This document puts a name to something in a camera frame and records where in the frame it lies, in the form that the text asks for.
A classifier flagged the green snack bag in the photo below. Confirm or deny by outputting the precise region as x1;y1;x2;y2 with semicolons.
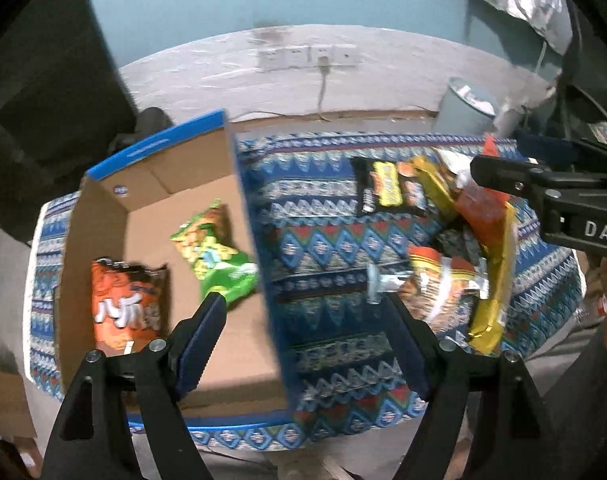
170;199;259;306

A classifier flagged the white power cable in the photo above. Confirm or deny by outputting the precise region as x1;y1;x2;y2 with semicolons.
316;60;331;113

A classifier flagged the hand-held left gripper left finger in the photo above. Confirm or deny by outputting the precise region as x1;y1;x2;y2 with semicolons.
40;290;229;480

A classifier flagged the black snack bag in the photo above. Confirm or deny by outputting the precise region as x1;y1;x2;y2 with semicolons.
351;156;434;218

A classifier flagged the blue patterned tablecloth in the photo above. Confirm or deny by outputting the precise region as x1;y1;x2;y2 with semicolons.
26;130;584;453

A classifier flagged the long yellow snack bag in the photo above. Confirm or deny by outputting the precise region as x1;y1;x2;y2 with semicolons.
411;155;519;356

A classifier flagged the grey trash bin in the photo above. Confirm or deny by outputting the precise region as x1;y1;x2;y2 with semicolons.
436;76;500;137

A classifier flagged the brown cardboard box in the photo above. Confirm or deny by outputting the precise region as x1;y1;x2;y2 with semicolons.
0;355;39;441

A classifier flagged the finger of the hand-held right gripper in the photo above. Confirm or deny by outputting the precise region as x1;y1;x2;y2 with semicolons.
470;154;549;198
513;129;607;173

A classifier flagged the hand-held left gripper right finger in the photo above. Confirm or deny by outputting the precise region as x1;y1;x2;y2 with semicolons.
383;292;564;480

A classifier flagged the orange snack bag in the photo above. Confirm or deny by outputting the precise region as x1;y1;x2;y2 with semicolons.
90;257;171;356

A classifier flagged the blue-rimmed cardboard box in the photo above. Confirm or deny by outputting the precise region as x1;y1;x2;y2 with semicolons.
53;109;296;431

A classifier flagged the orange-red snack bag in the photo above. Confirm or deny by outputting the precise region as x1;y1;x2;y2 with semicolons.
453;135;509;241

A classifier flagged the clear biscuit packet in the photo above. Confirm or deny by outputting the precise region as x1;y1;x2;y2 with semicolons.
366;245;491;336

